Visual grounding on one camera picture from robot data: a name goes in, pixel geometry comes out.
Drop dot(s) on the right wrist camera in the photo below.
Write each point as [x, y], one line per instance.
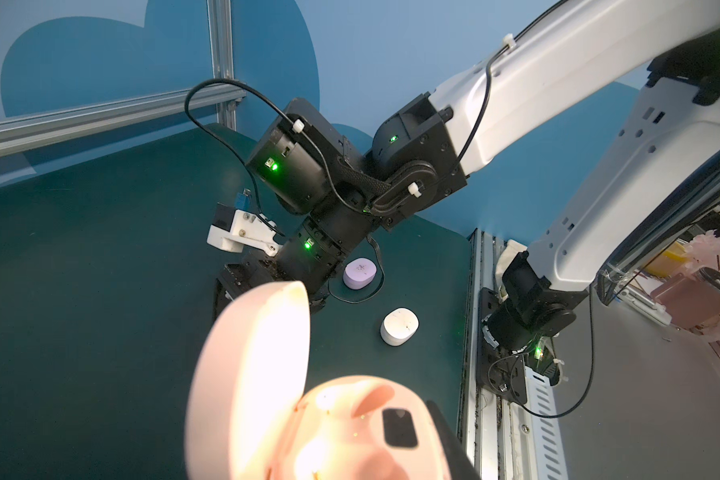
[235, 227]

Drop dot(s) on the aluminium back frame bar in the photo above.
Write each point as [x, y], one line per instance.
[24, 133]

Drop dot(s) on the pink earbud charging case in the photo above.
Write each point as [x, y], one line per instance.
[250, 416]

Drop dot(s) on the brown cylindrical cup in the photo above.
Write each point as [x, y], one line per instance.
[690, 299]

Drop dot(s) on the white earbud charging case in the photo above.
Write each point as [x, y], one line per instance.
[398, 327]

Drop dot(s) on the aluminium front rail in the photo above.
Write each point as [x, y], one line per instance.
[507, 422]

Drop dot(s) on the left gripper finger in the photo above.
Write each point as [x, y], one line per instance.
[459, 465]

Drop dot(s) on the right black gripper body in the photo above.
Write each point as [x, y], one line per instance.
[235, 279]

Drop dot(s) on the purple earbud charging case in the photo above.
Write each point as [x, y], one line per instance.
[359, 273]

